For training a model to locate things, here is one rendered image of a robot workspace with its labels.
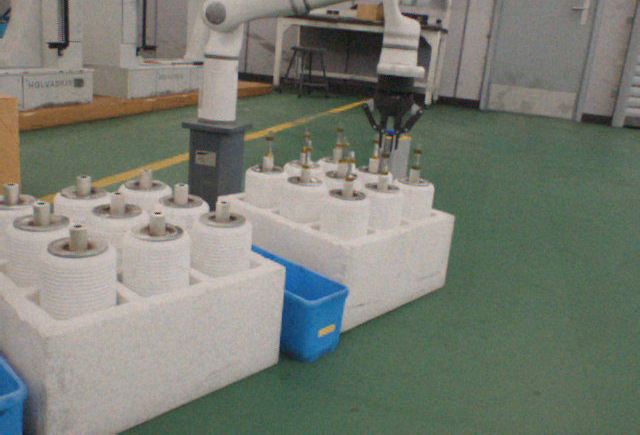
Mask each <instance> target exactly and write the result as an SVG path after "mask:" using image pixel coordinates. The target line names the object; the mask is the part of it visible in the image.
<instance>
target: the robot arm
mask: <svg viewBox="0 0 640 435"><path fill-rule="evenodd" d="M346 1H352V0H206V1H205V3H204V4H203V7H202V10H201V18H202V21H203V22H204V24H205V25H206V26H207V27H208V28H210V36H209V41H208V44H207V45H206V46H205V49H204V71H203V85H201V86H200V96H199V106H198V122H203V123H206V124H213V125H234V124H235V119H236V100H237V80H238V61H239V60H238V59H239V53H240V50H241V46H242V35H243V23H245V22H249V21H253V20H257V19H264V18H279V17H287V16H293V15H299V14H303V13H307V11H311V10H314V9H318V8H321V7H326V6H330V5H333V4H337V3H341V2H346ZM430 1H431V0H383V6H384V17H385V30H384V38H383V48H382V53H381V57H380V63H379V64H378V68H377V74H378V81H377V90H376V94H375V95H374V97H373V99H372V100H369V101H367V102H363V103H362V104H361V106H362V108H363V110H364V112H365V114H366V117H367V120H368V122H369V124H370V126H372V128H373V129H374V130H377V131H378V132H379V140H378V147H379V149H380V150H381V152H384V149H385V140H386V133H385V132H386V126H387V121H388V117H390V116H392V117H394V124H393V133H392V134H391V142H390V153H393V152H394V150H397V149H398V145H399V136H400V134H402V133H407V132H409V130H410V129H411V128H412V127H413V125H414V124H415V123H416V122H417V120H418V119H419V117H421V116H422V114H423V113H424V109H422V108H421V107H418V106H416V105H415V104H414V100H413V96H412V95H413V86H414V79H415V77H416V78H424V73H425V70H424V69H423V68H422V67H416V62H417V51H416V50H417V46H418V36H419V29H420V26H419V23H418V22H417V21H415V20H412V19H409V18H407V17H404V16H403V15H402V14H401V13H400V10H399V7H397V5H408V6H417V7H420V6H425V5H427V4H428V3H429V2H430ZM374 104H375V105H376V106H377V108H378V110H379V112H380V113H381V122H380V125H378V124H376V121H375V119H374V116H373V114H372V112H370V111H372V110H373V109H374V107H373V105H374ZM411 107H412V110H411V114H412V115H411V116H410V119H409V120H408V121H407V122H406V124H405V125H404V126H403V127H401V124H402V116H404V114H405V113H406V112H407V111H408V110H409V109H410V108H411Z"/></svg>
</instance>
